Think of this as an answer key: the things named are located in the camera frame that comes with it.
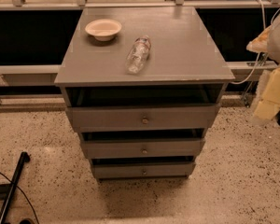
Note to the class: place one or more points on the white paper bowl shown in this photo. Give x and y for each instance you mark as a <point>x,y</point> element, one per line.
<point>103,29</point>

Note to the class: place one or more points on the grey drawer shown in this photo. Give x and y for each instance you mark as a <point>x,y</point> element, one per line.
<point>143,170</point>
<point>141,118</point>
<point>143,148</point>

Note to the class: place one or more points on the clear plastic water bottle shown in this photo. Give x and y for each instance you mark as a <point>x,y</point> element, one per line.
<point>138,54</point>

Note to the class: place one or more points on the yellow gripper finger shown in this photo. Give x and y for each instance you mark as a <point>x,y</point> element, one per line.
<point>266,104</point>
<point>260,43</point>

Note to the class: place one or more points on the black stand leg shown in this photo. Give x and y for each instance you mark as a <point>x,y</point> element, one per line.
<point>7,190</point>

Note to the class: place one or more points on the grey wooden drawer cabinet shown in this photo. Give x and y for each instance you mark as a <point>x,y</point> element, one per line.
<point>183,67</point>

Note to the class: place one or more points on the grey top drawer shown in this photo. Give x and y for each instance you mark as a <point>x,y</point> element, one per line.
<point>141,118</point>

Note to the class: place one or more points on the grey middle drawer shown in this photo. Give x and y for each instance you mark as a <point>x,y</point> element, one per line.
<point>143,148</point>

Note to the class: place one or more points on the grey bottom drawer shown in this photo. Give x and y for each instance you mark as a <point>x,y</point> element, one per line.
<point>143,170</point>

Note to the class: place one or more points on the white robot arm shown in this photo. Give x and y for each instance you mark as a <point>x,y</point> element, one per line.
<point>274,41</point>

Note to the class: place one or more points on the metal railing frame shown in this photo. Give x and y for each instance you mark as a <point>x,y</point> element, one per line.
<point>35,34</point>

